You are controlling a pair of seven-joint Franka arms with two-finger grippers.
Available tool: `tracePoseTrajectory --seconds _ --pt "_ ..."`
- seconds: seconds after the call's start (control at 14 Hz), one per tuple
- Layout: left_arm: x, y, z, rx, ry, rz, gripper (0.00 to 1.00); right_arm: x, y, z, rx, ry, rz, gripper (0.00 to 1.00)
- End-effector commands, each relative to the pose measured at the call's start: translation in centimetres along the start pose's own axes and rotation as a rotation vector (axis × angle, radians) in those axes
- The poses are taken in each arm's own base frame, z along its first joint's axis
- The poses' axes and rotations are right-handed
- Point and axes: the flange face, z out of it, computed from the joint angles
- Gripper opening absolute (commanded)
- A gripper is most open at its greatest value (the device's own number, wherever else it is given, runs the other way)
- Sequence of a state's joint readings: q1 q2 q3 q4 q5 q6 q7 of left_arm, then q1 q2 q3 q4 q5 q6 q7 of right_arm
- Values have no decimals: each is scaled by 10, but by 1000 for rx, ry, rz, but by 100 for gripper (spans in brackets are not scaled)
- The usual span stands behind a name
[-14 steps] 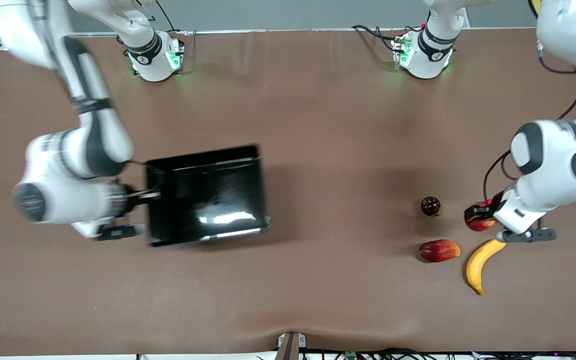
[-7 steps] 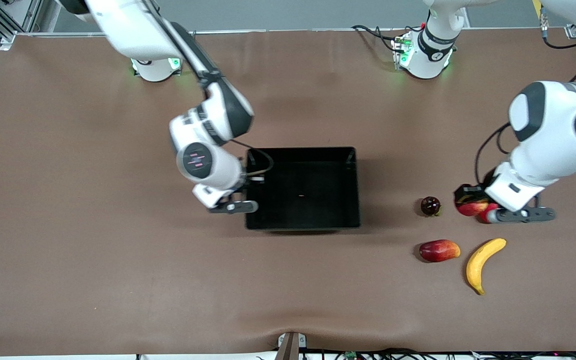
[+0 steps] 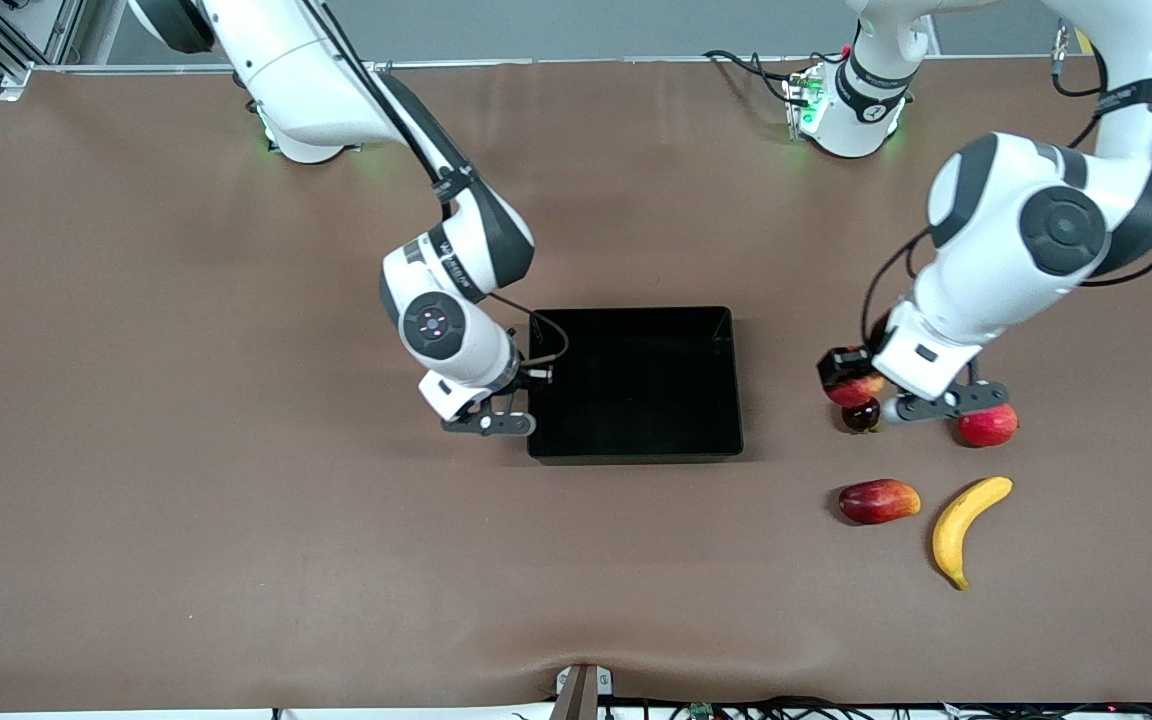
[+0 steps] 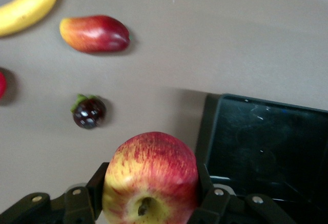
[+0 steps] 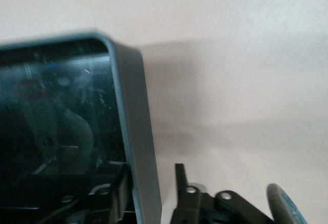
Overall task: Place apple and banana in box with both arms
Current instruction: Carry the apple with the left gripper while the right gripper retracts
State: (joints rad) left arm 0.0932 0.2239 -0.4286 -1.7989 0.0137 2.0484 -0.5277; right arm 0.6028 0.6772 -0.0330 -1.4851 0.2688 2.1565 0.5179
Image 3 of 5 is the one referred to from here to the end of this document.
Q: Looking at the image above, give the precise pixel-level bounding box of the plain red apple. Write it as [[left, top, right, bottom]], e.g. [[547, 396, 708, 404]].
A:
[[956, 403, 1020, 449]]

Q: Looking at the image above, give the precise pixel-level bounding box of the black left arm base cable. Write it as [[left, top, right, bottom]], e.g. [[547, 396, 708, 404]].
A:
[[703, 47, 845, 107]]

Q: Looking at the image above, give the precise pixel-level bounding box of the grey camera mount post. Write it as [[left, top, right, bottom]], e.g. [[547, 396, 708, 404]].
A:
[[548, 663, 615, 720]]

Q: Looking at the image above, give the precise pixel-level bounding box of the black plastic box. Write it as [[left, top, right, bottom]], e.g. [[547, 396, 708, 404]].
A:
[[524, 305, 745, 466]]

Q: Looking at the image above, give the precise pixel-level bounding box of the black cable along table edge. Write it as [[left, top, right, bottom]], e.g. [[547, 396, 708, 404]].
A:
[[604, 694, 1152, 720]]

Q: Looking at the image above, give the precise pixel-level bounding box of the red yellow apple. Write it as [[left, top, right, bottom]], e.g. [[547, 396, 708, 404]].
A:
[[825, 372, 888, 409]]

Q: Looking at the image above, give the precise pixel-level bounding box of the metal table edge rail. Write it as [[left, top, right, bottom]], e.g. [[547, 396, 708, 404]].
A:
[[31, 54, 867, 77]]

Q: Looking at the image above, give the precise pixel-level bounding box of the yellow banana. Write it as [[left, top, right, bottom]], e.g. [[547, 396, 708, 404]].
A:
[[931, 476, 1015, 592]]

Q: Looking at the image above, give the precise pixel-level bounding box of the elongated red mango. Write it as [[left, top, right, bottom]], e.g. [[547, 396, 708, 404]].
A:
[[838, 478, 923, 526]]

